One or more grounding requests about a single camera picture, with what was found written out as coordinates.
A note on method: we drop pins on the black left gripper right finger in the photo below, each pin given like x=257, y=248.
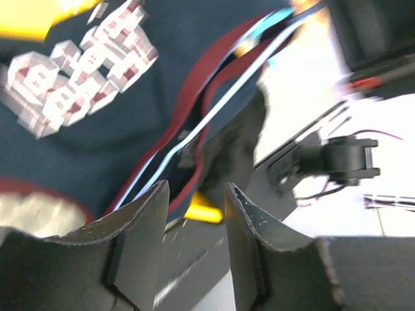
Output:
x=277, y=268

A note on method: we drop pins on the light blue wire hanger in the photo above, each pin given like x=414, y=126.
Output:
x=214, y=82

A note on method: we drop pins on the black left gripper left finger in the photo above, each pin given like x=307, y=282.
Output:
x=109, y=264

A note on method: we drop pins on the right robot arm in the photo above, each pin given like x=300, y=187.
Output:
x=376, y=38

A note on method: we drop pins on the yellow plastic tray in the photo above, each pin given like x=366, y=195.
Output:
x=31, y=21

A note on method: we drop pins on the navy maroon-trimmed tank top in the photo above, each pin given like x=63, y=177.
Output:
x=81, y=107

